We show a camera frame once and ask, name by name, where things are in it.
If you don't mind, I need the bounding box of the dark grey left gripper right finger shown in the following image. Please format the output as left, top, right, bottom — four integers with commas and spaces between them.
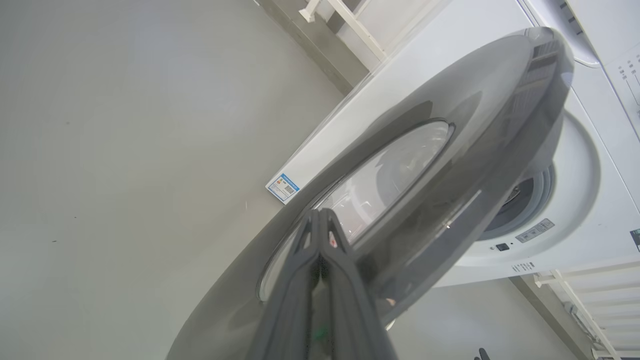
317, 207, 398, 360

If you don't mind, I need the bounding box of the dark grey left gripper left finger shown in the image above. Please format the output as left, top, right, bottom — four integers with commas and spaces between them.
247, 209, 321, 360

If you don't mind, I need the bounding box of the dark grey washing machine door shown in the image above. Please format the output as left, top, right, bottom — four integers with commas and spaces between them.
165, 26, 576, 360

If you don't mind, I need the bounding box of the steel washing machine drum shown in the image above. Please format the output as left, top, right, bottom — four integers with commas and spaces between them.
495, 177, 535, 211

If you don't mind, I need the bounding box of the white front-load washing machine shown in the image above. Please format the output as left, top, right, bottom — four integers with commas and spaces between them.
265, 0, 640, 288

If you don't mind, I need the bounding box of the white metal railing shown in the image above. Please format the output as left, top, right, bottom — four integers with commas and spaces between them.
532, 267, 640, 360
299, 0, 388, 63

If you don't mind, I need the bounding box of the blue energy label sticker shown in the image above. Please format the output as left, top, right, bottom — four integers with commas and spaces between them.
265, 173, 301, 203

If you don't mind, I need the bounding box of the grey warning sticker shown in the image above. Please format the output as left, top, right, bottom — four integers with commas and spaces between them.
515, 218, 556, 244

